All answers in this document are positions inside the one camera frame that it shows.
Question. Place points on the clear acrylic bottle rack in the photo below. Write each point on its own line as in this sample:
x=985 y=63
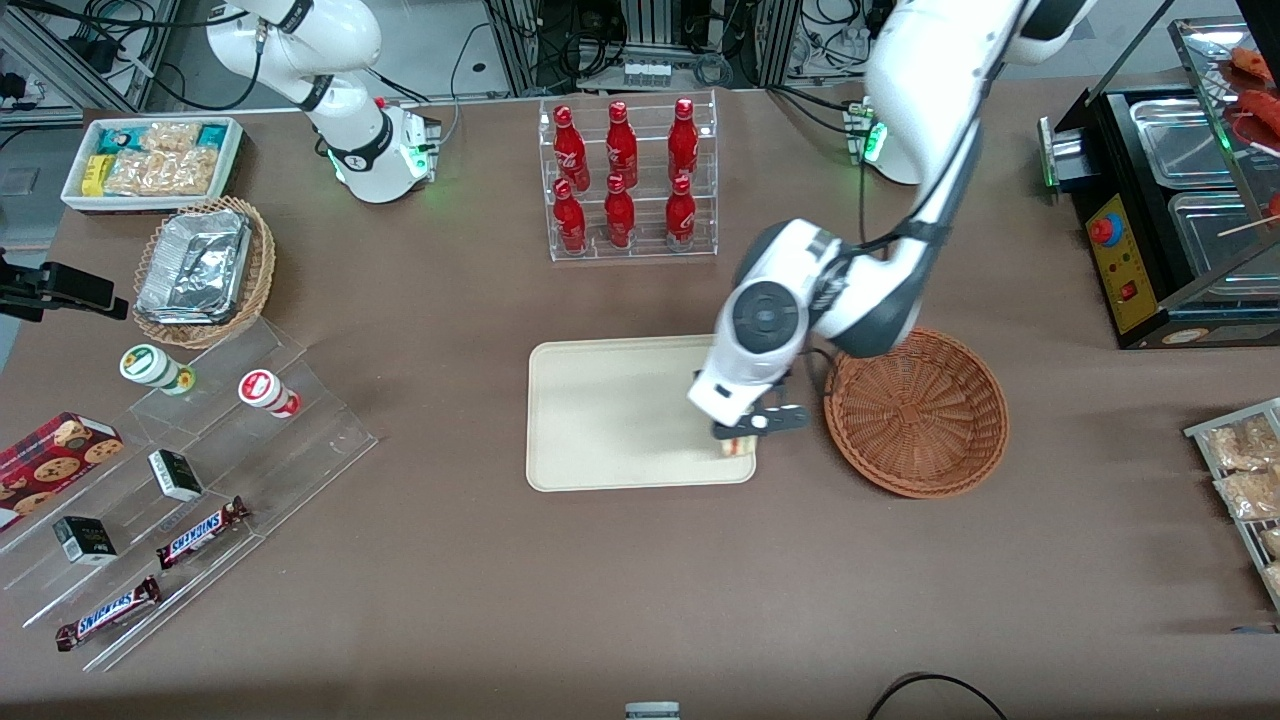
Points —
x=640 y=255

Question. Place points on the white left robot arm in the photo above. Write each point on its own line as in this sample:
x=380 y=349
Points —
x=900 y=150

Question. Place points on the white power strip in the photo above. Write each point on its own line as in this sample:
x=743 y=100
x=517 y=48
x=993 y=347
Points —
x=647 y=73

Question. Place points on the green lid yogurt cup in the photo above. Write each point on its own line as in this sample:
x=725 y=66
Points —
x=150 y=366

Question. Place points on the red cola bottle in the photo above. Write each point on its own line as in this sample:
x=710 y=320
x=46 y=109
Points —
x=621 y=145
x=683 y=140
x=570 y=150
x=619 y=215
x=681 y=212
x=570 y=222

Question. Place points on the light wicker basket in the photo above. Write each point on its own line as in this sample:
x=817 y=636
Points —
x=262 y=270

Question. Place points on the small black carton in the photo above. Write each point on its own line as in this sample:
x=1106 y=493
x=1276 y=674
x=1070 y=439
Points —
x=85 y=540
x=176 y=476

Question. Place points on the aluminium foil container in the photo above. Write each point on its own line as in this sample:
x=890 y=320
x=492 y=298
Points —
x=195 y=268

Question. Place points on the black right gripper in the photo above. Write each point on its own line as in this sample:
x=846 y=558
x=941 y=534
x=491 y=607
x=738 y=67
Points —
x=10 y=282

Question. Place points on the red lid yogurt cup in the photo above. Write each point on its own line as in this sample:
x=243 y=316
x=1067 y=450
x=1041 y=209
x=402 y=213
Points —
x=265 y=390

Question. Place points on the brown wicker basket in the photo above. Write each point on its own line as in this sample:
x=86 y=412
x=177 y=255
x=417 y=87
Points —
x=920 y=415

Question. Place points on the clear rice cracker bag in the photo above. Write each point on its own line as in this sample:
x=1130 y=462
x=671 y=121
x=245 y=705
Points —
x=170 y=136
x=160 y=174

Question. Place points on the black hot dog warmer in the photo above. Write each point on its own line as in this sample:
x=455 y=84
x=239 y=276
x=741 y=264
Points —
x=1125 y=260

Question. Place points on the red sausage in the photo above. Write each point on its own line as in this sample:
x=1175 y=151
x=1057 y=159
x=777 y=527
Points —
x=1252 y=62
x=1262 y=110

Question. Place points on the white snack bin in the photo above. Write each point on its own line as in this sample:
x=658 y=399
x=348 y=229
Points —
x=232 y=150

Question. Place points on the red cookie box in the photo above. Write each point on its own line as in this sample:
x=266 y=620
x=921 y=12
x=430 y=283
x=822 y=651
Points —
x=50 y=465

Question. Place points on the triangular sandwich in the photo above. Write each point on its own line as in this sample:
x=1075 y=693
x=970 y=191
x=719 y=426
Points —
x=738 y=450

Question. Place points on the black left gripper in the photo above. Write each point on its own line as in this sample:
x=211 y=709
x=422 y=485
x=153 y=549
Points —
x=726 y=433

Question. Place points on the clear acrylic stepped stand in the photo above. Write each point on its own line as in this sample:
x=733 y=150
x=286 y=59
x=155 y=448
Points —
x=300 y=440

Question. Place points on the beige plastic tray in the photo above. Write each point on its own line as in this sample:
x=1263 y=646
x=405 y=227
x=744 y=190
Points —
x=620 y=420

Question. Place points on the teal snack packet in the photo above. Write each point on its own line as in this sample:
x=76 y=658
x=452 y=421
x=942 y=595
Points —
x=120 y=140
x=212 y=134

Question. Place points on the tray of wrapped pastries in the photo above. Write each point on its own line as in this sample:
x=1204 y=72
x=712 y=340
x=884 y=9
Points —
x=1200 y=432

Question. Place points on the yellow snack packet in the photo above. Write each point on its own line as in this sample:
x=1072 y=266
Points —
x=95 y=176

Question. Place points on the snickers chocolate bar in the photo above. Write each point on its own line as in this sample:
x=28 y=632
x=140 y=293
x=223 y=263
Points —
x=200 y=533
x=108 y=613

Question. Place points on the small grey device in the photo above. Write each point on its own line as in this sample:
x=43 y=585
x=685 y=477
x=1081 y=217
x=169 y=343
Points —
x=652 y=711

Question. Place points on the clear pastry bag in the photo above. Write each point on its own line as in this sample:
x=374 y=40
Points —
x=1274 y=578
x=1272 y=542
x=1240 y=445
x=1250 y=494

